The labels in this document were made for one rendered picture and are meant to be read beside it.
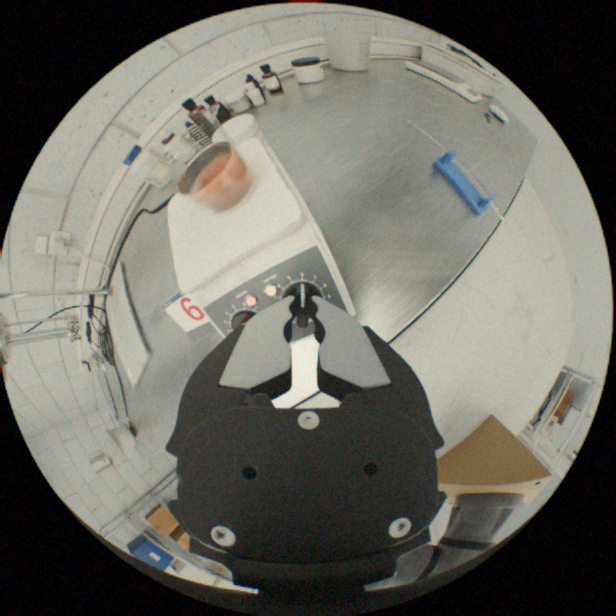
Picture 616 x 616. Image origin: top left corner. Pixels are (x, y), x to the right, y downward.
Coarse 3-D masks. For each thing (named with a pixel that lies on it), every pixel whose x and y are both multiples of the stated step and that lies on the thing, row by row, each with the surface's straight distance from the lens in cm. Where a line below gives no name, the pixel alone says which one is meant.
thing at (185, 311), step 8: (184, 296) 24; (192, 296) 24; (176, 304) 26; (184, 304) 25; (192, 304) 25; (176, 312) 27; (184, 312) 26; (192, 312) 26; (200, 312) 25; (176, 320) 29; (184, 320) 28; (192, 320) 27; (200, 320) 26; (184, 328) 29
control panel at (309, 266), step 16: (304, 256) 13; (320, 256) 14; (272, 272) 14; (288, 272) 14; (304, 272) 14; (320, 272) 14; (240, 288) 15; (256, 288) 15; (320, 288) 14; (336, 288) 15; (208, 304) 17; (224, 304) 16; (240, 304) 16; (256, 304) 15; (272, 304) 15; (336, 304) 15; (224, 320) 17; (304, 336) 17
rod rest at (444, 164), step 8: (448, 152) 30; (456, 152) 32; (440, 160) 32; (448, 160) 32; (440, 168) 31; (448, 168) 31; (456, 168) 33; (448, 176) 31; (456, 176) 31; (464, 176) 33; (456, 184) 30; (464, 184) 31; (464, 192) 30; (472, 192) 31; (472, 200) 30; (480, 200) 32; (488, 200) 29; (472, 208) 31; (480, 208) 30
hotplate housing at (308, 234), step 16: (288, 176) 17; (304, 208) 15; (304, 224) 14; (288, 240) 14; (304, 240) 13; (320, 240) 14; (256, 256) 14; (272, 256) 14; (288, 256) 14; (224, 272) 16; (240, 272) 15; (256, 272) 14; (336, 272) 15; (208, 288) 17; (224, 288) 16; (352, 304) 16; (224, 336) 19
